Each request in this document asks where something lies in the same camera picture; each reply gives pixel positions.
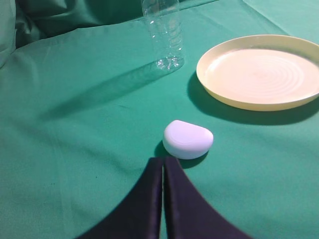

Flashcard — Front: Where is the green table cloth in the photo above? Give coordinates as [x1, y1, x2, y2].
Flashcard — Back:
[0, 0, 319, 239]

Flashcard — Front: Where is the clear empty plastic bottle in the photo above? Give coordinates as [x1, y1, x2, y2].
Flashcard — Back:
[141, 0, 184, 73]

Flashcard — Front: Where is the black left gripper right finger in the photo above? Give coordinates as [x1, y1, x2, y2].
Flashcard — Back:
[164, 157, 250, 239]

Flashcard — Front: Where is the pale yellow plastic plate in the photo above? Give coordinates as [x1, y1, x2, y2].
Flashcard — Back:
[196, 34, 319, 112]

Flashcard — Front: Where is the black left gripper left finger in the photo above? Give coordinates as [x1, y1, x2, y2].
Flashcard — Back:
[79, 158, 163, 239]

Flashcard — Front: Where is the white plastic bottle cap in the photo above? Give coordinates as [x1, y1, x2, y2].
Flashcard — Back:
[162, 120, 214, 160]

